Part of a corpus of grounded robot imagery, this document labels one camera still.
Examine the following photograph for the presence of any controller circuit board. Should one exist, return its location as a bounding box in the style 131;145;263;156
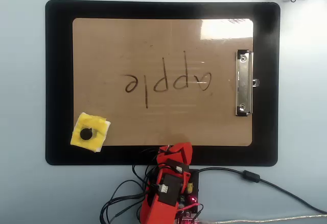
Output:
176;194;203;224

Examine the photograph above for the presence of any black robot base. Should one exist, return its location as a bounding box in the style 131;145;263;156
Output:
188;169;200;213

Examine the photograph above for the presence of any red wire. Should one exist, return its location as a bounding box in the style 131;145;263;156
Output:
178;201;204;212

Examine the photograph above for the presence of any black power cable with ferrite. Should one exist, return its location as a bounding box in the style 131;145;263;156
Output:
198;167;327;214

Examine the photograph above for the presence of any silver metal clipboard clip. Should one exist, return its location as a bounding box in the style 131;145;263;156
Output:
234;49;260;117

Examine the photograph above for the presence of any silver USB cable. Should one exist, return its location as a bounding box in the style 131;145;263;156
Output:
196;213;327;224

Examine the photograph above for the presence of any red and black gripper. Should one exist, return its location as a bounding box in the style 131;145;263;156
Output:
155;141;194;176

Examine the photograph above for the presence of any yellow sponge with black knob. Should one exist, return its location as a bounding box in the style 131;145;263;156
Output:
70;111;112;154

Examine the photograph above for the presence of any brown clipboard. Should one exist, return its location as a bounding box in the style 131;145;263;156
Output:
72;17;254;147

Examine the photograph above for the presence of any black mat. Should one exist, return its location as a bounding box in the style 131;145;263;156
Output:
45;0;281;167

